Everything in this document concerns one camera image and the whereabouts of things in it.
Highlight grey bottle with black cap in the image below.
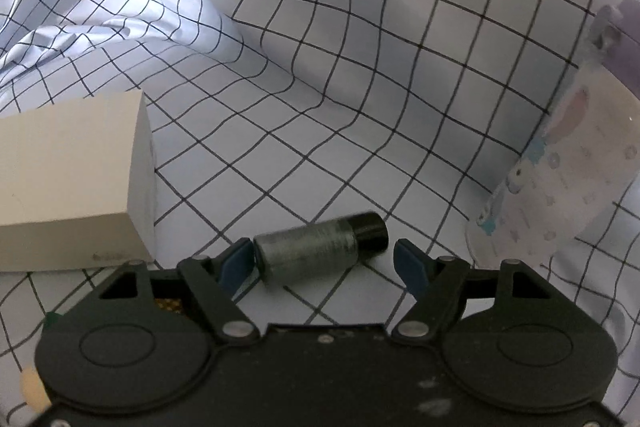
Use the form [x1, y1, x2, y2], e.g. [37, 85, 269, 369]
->
[253, 212, 390, 286]

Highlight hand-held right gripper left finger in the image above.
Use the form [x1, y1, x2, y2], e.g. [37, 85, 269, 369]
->
[97, 238, 255, 344]

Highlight white cardboard box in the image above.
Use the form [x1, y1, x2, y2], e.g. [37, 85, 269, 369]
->
[0, 90, 157, 274]

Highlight white checked bedsheet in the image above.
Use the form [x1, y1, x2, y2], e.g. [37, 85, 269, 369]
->
[0, 0, 640, 427]

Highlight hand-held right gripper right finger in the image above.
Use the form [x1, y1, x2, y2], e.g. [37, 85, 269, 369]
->
[391, 238, 550, 344]

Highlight white bottle with purple lid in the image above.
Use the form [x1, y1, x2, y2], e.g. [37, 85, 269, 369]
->
[465, 0, 640, 270]

